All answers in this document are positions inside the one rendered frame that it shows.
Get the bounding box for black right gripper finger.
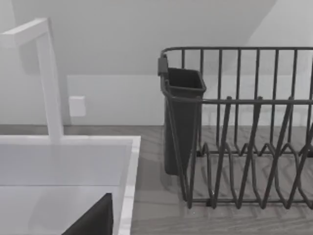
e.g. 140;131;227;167
61;192;114;235

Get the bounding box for white sink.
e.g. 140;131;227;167
0;135;141;235

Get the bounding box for dark grey cutlery holder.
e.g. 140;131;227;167
164;67;207;175

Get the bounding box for tall white tap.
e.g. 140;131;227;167
0;17;65;143

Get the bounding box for white wall socket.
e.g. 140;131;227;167
68;95;86;117

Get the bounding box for dark grey wire dish rack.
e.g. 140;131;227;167
157;47;313;210

